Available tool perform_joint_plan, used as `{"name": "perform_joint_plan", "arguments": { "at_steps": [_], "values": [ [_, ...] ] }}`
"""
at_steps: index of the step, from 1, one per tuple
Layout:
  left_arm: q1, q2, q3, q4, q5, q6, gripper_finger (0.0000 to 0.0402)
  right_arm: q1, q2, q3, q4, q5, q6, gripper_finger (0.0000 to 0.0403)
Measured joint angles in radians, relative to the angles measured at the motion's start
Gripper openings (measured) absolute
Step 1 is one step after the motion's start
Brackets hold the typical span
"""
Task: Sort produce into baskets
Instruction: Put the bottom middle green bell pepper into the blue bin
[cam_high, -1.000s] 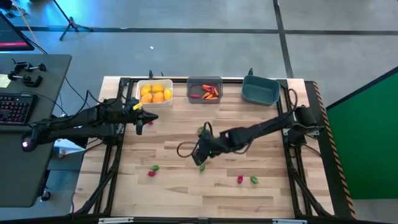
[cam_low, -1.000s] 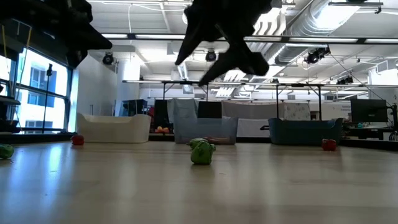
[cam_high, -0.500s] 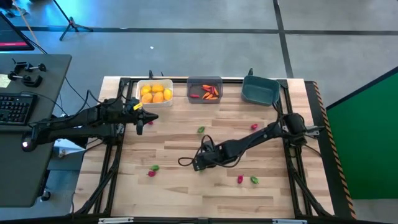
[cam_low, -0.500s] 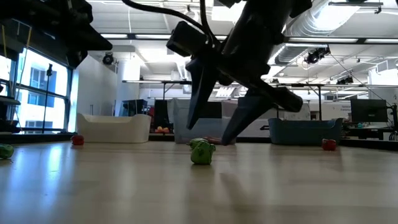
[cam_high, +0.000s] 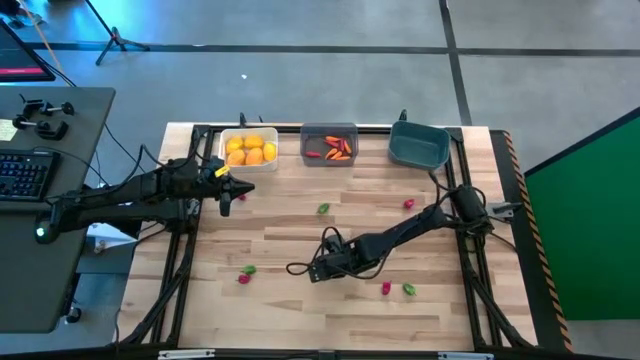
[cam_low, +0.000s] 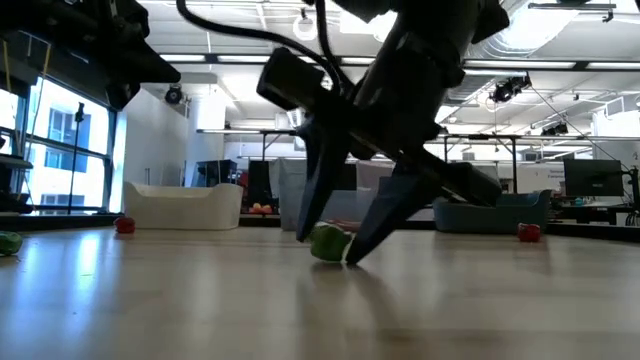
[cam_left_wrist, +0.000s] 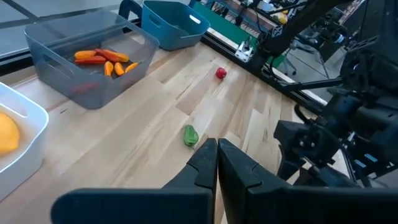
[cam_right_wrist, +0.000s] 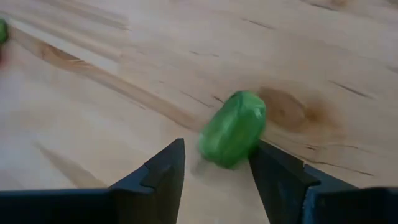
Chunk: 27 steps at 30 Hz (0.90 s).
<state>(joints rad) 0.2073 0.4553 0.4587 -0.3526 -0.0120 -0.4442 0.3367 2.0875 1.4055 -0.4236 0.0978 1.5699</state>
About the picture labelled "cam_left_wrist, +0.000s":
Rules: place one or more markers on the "black aluminium rig frame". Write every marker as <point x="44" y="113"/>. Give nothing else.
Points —
<point x="270" y="76"/>

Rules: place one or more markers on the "white plastic basket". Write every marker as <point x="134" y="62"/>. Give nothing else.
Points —
<point x="37" y="140"/>

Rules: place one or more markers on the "small red bell pepper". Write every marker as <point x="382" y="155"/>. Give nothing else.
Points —
<point x="221" y="73"/>

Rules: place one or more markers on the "red sweet pepper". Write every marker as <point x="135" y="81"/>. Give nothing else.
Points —
<point x="105" y="53"/>

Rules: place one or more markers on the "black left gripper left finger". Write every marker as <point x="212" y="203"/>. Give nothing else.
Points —
<point x="140" y="208"/>

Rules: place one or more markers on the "green floor mat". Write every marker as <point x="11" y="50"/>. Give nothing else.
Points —
<point x="224" y="26"/>

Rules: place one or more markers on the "green bell pepper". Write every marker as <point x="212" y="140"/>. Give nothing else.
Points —
<point x="190" y="136"/>

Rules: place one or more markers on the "white metal bracket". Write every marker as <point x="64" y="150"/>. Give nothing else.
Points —
<point x="244" y="53"/>

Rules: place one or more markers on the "teal plastic basket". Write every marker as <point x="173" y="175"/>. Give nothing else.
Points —
<point x="174" y="34"/>

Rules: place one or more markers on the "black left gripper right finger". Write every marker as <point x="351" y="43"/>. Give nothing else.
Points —
<point x="311" y="208"/>

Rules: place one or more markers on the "small orange sweet pepper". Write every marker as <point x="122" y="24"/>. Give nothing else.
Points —
<point x="119" y="69"/>
<point x="108" y="68"/>
<point x="131" y="67"/>

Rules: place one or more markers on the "grey translucent plastic basket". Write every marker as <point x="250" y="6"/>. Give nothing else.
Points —
<point x="130" y="81"/>

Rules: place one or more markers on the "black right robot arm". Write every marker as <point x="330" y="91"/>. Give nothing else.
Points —
<point x="304" y="21"/>

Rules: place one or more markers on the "large orange-yellow bell pepper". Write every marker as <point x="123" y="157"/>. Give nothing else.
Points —
<point x="7" y="133"/>

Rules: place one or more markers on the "yellow-orange sweet pepper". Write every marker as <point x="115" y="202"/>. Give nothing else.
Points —
<point x="84" y="54"/>
<point x="123" y="58"/>

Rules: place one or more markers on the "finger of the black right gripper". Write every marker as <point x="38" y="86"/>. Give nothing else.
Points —
<point x="286" y="168"/>
<point x="323" y="180"/>

